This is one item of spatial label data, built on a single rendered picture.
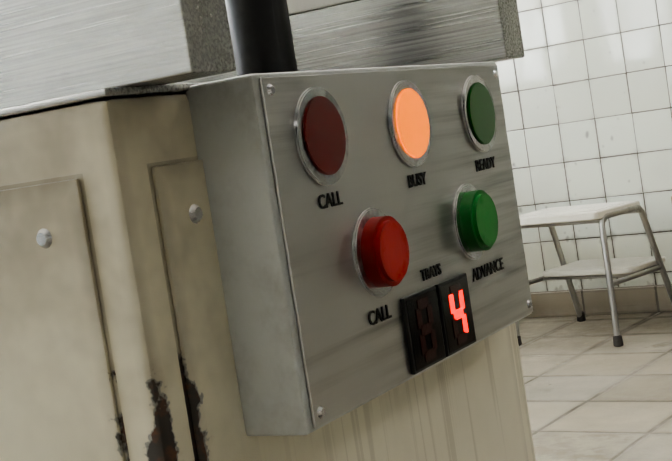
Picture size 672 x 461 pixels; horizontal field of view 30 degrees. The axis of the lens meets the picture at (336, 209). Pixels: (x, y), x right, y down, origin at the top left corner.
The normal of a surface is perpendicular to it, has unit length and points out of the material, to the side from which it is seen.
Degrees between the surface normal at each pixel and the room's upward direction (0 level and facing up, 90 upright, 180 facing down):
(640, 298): 90
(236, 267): 90
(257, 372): 90
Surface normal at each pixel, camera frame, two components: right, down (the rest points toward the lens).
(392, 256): 0.86, -0.11
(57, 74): -0.49, 0.12
